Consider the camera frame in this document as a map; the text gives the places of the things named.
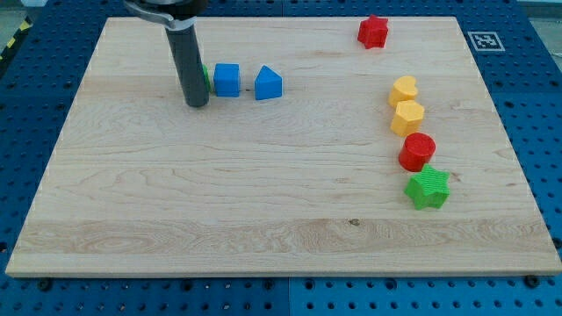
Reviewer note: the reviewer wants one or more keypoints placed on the silver clamp robot end mount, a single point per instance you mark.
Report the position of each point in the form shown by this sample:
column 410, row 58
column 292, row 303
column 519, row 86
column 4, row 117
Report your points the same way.
column 174, row 15

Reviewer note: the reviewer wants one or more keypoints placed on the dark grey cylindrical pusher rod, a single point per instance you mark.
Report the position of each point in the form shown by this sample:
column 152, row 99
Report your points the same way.
column 183, row 44

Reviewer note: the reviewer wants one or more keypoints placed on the blue triangle block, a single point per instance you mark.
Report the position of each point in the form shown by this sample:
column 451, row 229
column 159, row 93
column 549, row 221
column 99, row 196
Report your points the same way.
column 268, row 84

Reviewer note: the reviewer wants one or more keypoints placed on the red star block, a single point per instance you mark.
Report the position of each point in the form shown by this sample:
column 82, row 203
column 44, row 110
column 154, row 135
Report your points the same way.
column 373, row 32

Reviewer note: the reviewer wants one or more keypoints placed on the green star block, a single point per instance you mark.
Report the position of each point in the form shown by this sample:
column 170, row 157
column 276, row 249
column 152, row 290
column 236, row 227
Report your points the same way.
column 428, row 188

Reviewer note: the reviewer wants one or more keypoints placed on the green block behind rod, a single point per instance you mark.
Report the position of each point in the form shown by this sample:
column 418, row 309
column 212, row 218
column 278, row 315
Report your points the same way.
column 207, row 78

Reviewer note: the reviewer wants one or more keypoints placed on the blue cube block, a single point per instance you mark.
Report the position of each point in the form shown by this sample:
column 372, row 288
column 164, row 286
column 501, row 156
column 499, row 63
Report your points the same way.
column 227, row 80

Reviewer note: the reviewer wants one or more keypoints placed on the yellow black hazard tape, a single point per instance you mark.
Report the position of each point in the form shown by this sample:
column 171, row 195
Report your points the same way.
column 16, row 40

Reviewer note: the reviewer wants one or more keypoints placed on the wooden board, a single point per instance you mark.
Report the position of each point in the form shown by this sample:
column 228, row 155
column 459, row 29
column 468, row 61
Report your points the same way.
column 303, row 185

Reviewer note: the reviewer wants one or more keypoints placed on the yellow heart block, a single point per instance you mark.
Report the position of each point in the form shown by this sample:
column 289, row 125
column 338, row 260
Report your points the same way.
column 403, row 89

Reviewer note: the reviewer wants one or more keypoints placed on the yellow pentagon block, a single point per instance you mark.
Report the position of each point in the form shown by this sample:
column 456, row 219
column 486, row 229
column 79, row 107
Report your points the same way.
column 407, row 118

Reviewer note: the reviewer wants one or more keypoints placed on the red cylinder block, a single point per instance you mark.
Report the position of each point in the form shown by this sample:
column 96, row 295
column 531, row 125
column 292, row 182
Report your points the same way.
column 417, row 150

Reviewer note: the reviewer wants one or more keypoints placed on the white fiducial marker tag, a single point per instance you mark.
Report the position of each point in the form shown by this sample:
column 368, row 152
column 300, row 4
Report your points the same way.
column 485, row 41

